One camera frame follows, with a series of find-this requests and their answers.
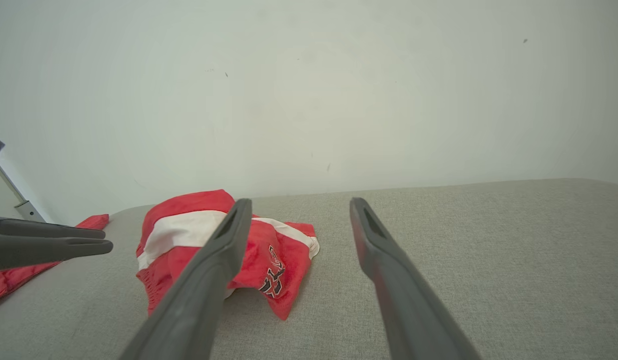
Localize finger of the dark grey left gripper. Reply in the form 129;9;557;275
0;216;106;241
0;238;114;273

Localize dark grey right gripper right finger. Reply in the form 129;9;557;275
350;197;482;360

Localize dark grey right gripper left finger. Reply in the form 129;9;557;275
120;198;253;360

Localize red jersey with white sleeves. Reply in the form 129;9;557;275
0;214;110;306

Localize red shorts with white stripe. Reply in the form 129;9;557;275
135;189;320;321

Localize silver metal bracket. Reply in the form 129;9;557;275
0;159;45;224

